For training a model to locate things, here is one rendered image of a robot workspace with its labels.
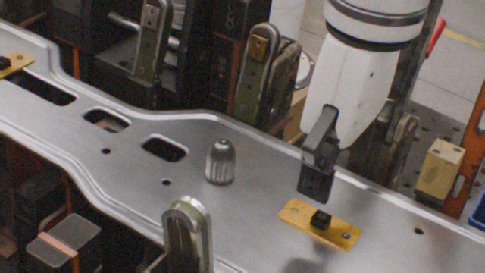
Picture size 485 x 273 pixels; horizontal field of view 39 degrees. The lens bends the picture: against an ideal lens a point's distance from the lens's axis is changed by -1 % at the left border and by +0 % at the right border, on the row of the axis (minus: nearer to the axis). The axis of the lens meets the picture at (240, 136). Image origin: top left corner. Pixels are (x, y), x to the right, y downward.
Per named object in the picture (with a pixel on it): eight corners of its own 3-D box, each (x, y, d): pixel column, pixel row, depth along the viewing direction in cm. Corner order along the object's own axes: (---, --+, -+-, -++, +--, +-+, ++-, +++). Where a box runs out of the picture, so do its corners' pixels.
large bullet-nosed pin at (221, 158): (198, 187, 77) (203, 140, 73) (214, 174, 79) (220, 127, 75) (222, 199, 76) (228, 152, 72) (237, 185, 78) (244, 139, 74)
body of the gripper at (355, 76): (356, -18, 63) (333, 86, 69) (305, 20, 55) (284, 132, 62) (433, 10, 60) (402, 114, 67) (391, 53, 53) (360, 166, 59)
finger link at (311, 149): (347, 76, 61) (336, 125, 64) (306, 119, 56) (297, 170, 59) (359, 81, 60) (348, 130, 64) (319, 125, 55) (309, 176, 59)
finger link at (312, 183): (311, 131, 62) (298, 187, 66) (294, 148, 59) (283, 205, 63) (343, 145, 61) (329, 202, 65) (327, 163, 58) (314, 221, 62)
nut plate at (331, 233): (276, 217, 72) (277, 208, 71) (292, 199, 75) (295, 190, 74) (348, 253, 69) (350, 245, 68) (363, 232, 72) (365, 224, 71)
